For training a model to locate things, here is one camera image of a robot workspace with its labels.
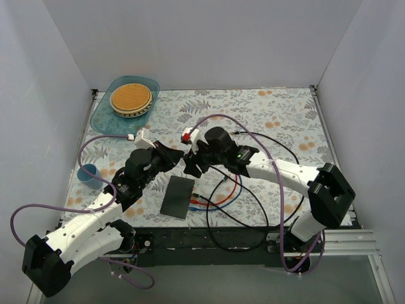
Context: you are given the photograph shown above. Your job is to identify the small blue plastic cup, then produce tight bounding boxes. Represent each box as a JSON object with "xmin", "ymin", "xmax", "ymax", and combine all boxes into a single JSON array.
[{"xmin": 77, "ymin": 163, "xmax": 103, "ymax": 190}]

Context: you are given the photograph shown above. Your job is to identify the black network switch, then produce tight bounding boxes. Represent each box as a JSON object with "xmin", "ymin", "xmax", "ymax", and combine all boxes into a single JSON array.
[{"xmin": 160, "ymin": 175, "xmax": 195, "ymax": 220}]

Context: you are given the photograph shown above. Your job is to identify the blue transparent plastic tray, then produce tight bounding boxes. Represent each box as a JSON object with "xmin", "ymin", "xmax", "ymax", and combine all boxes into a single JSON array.
[{"xmin": 90, "ymin": 76, "xmax": 159, "ymax": 135}]

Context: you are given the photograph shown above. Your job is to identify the short black coax cable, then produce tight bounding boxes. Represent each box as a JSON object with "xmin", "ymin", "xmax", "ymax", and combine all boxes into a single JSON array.
[{"xmin": 192, "ymin": 130, "xmax": 301, "ymax": 229}]

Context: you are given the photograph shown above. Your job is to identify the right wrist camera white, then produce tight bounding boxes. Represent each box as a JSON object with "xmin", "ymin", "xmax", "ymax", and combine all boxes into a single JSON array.
[{"xmin": 181, "ymin": 127, "xmax": 206, "ymax": 155}]

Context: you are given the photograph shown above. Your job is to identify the woven orange round basket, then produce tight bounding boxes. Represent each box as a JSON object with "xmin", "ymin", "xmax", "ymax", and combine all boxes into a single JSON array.
[{"xmin": 109, "ymin": 84, "xmax": 153, "ymax": 118}]

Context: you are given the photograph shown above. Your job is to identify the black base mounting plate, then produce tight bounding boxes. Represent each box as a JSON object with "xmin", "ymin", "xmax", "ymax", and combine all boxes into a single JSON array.
[{"xmin": 126, "ymin": 227, "xmax": 282, "ymax": 267}]

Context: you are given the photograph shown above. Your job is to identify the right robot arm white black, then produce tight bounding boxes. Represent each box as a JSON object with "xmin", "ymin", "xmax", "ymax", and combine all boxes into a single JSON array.
[{"xmin": 181, "ymin": 127, "xmax": 356, "ymax": 252}]

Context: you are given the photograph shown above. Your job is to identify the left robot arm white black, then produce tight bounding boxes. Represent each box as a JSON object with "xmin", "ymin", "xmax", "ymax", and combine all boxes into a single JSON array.
[{"xmin": 22, "ymin": 141, "xmax": 184, "ymax": 297}]

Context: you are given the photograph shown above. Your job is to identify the red ethernet cable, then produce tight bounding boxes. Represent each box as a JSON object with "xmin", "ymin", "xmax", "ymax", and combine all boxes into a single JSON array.
[{"xmin": 191, "ymin": 174, "xmax": 239, "ymax": 207}]

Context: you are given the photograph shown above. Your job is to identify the blue ethernet cable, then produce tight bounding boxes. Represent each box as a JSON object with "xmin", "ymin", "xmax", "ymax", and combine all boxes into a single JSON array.
[{"xmin": 189, "ymin": 174, "xmax": 242, "ymax": 212}]

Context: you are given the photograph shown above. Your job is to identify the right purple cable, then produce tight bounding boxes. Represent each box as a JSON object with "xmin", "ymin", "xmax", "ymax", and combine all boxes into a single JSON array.
[{"xmin": 186, "ymin": 113, "xmax": 326, "ymax": 274}]

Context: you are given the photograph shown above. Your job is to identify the floral patterned table mat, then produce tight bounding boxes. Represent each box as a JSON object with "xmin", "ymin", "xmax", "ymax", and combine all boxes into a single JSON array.
[{"xmin": 61, "ymin": 87, "xmax": 352, "ymax": 228}]

